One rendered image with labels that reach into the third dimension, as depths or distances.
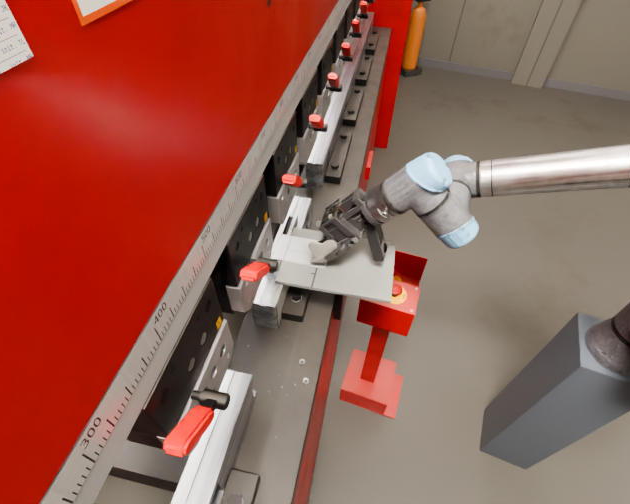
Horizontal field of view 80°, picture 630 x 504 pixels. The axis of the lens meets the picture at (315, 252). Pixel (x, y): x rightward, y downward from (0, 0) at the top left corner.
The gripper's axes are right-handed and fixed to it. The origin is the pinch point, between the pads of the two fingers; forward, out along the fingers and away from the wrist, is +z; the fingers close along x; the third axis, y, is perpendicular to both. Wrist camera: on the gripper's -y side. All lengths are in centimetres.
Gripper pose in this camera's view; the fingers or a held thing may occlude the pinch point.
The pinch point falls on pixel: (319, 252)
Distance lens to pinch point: 89.8
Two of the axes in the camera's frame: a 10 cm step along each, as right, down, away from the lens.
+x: -2.4, 7.2, -6.6
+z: -6.4, 3.9, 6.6
